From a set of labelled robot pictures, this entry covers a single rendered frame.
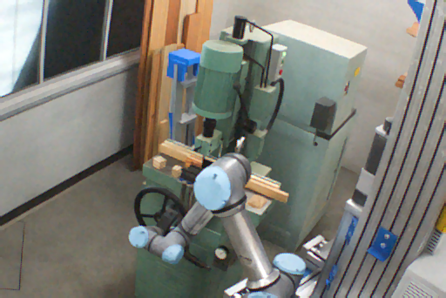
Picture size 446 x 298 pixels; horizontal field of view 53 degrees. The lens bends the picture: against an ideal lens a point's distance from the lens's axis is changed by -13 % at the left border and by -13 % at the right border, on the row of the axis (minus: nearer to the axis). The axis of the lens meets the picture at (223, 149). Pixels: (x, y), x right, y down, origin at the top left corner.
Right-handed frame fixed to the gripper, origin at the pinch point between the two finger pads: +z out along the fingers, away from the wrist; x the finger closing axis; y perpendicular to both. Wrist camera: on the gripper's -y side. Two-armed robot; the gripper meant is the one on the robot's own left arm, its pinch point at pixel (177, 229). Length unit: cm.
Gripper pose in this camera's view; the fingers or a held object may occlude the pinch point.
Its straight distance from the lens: 208.4
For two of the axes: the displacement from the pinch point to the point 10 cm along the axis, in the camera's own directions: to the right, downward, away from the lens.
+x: 8.5, 4.0, -3.3
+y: -4.2, 9.1, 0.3
